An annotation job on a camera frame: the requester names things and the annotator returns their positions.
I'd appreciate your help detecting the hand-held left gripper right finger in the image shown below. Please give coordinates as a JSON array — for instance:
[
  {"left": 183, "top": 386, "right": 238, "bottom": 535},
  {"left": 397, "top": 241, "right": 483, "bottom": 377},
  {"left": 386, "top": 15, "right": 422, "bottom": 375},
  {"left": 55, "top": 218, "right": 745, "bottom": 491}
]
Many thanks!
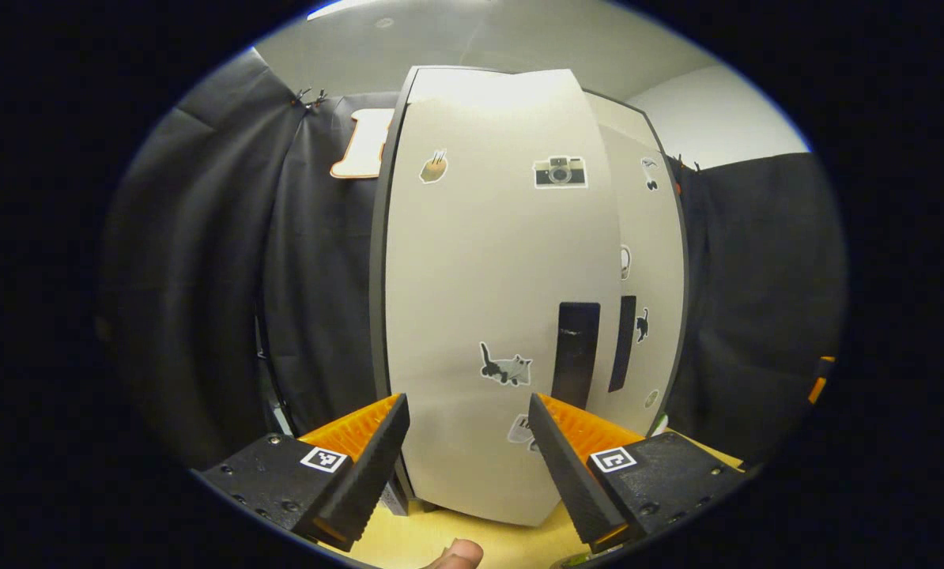
[{"left": 529, "top": 394, "right": 751, "bottom": 554}]

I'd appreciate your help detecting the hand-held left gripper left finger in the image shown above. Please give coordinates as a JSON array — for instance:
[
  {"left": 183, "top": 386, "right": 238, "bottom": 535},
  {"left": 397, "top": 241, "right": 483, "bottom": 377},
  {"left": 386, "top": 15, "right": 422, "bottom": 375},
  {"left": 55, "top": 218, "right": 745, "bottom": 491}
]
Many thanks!
[{"left": 191, "top": 394, "right": 411, "bottom": 552}]

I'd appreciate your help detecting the white cabinet door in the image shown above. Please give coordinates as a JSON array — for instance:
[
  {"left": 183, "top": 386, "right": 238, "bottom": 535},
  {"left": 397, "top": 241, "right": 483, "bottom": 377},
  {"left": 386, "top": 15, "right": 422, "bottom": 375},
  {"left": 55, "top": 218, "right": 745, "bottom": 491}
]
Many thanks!
[
  {"left": 587, "top": 91, "right": 690, "bottom": 439},
  {"left": 383, "top": 67, "right": 623, "bottom": 528}
]

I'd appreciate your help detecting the white and grey cabinet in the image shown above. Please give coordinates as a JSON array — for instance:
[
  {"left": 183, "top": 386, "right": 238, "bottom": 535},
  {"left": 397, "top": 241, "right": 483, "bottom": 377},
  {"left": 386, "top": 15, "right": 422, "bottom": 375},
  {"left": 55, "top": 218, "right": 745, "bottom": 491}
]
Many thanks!
[{"left": 368, "top": 66, "right": 690, "bottom": 507}]

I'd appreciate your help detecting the pale blue book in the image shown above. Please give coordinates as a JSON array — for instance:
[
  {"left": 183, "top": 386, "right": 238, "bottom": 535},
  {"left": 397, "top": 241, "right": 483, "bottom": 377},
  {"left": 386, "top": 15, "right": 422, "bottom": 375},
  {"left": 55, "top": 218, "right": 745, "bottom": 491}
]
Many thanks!
[{"left": 379, "top": 478, "right": 410, "bottom": 516}]

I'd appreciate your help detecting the black metal stand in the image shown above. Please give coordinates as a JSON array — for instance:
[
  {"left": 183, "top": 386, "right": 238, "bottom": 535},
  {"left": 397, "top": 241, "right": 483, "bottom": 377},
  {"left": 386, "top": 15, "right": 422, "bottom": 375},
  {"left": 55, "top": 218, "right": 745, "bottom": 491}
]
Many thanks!
[{"left": 255, "top": 316, "right": 293, "bottom": 435}]

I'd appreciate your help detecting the black backdrop cloth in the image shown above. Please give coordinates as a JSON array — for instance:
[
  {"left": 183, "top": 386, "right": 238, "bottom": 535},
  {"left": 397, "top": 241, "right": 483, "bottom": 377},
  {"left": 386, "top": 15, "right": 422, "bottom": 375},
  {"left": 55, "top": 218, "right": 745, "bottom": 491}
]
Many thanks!
[
  {"left": 666, "top": 152, "right": 848, "bottom": 467},
  {"left": 96, "top": 47, "right": 402, "bottom": 475}
]

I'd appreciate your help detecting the ceiling light panel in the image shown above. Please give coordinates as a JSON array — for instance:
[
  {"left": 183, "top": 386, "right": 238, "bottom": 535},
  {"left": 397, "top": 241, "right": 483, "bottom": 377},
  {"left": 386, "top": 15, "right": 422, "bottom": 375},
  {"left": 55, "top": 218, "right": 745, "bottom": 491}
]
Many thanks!
[{"left": 306, "top": 0, "right": 410, "bottom": 21}]

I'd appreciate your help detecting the black door handle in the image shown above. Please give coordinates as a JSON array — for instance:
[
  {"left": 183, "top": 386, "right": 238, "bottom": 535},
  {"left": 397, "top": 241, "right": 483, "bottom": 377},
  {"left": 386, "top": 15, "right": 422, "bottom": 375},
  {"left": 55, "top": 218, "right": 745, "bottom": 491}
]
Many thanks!
[
  {"left": 608, "top": 296, "right": 637, "bottom": 394},
  {"left": 551, "top": 302, "right": 602, "bottom": 410}
]

